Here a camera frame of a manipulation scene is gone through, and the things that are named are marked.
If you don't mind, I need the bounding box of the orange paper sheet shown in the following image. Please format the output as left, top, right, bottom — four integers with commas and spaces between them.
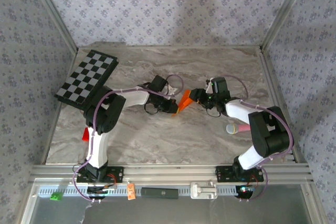
171, 89, 194, 118

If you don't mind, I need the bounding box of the pink toy microphone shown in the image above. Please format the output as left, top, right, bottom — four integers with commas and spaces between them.
225, 123, 250, 135

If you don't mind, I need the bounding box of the black and white chessboard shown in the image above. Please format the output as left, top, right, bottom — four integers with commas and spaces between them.
54, 49, 119, 109

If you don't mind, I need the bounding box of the dark rectangular bar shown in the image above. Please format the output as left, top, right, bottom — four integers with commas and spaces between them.
141, 187, 179, 200

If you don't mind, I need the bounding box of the orange tag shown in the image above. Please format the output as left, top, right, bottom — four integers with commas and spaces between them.
127, 183, 136, 200

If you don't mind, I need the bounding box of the thin black right gripper cable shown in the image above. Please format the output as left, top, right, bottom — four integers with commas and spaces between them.
206, 105, 223, 118

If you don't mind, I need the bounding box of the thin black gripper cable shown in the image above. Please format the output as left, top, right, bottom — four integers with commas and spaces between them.
206, 105, 223, 118
143, 102, 160, 116

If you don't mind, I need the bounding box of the thin black left gripper cable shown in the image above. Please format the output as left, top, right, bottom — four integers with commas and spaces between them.
143, 102, 160, 116

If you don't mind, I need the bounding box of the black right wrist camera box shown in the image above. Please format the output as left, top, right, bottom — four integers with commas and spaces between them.
206, 77, 232, 101

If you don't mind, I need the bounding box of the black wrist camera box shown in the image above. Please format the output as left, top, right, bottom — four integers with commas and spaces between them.
151, 74, 176, 95
206, 77, 232, 101

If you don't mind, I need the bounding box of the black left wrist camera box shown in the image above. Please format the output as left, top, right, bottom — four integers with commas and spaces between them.
151, 74, 176, 95

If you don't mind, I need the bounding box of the aluminium frame rail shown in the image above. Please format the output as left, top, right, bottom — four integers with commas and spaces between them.
28, 163, 314, 185

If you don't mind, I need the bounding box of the aluminium side rail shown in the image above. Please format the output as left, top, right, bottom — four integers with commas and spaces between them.
40, 48, 79, 166
258, 47, 307, 163

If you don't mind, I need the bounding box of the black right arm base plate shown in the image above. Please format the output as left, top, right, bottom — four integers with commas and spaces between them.
215, 165, 264, 183

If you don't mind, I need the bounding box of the grey slotted cable duct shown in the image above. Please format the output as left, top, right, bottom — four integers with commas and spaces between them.
38, 185, 257, 198

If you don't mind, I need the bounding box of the white plastic bracket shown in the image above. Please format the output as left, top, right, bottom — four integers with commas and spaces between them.
190, 181, 218, 200

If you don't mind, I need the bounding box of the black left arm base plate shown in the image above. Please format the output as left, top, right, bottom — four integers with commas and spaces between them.
76, 165, 124, 184

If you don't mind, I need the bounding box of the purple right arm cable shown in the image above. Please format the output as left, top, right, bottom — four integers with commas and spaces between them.
220, 74, 294, 204

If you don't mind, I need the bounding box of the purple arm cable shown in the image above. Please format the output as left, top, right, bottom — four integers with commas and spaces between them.
220, 74, 294, 204
72, 73, 184, 204

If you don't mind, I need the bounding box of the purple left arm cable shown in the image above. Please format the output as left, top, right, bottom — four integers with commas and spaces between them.
72, 73, 184, 204

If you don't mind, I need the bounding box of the aluminium corner post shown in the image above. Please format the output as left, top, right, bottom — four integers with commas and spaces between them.
261, 0, 314, 51
26, 0, 79, 54

